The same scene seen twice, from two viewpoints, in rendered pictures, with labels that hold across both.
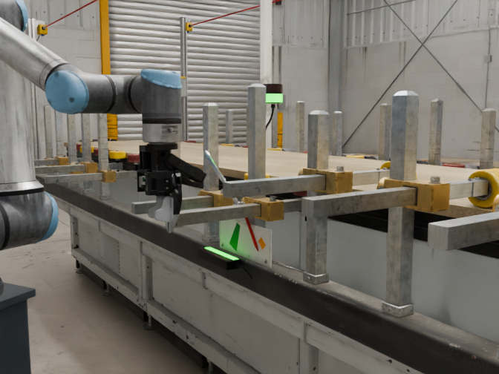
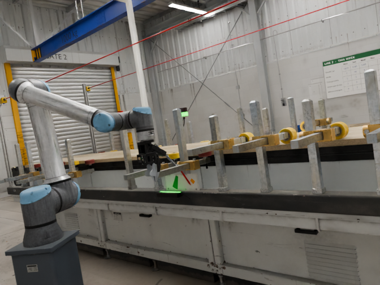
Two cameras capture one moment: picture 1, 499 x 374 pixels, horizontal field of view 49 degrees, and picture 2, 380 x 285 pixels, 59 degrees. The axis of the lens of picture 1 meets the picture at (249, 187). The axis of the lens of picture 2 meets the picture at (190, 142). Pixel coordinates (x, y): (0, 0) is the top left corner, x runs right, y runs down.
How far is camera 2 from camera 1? 59 cm
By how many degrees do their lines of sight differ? 16
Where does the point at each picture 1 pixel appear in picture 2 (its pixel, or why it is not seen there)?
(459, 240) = (301, 145)
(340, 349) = (241, 217)
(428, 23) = (203, 72)
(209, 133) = not seen: hidden behind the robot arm
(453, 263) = (279, 169)
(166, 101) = (148, 120)
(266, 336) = (188, 234)
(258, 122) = (180, 125)
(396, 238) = (261, 160)
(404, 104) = (255, 106)
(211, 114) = not seen: hidden behind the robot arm
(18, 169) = (59, 169)
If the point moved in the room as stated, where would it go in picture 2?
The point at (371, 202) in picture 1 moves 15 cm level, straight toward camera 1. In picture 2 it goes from (255, 145) to (264, 146)
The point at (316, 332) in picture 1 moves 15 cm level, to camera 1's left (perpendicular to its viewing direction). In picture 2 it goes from (228, 214) to (201, 220)
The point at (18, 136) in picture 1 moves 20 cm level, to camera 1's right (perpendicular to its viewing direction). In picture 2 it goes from (56, 152) to (94, 146)
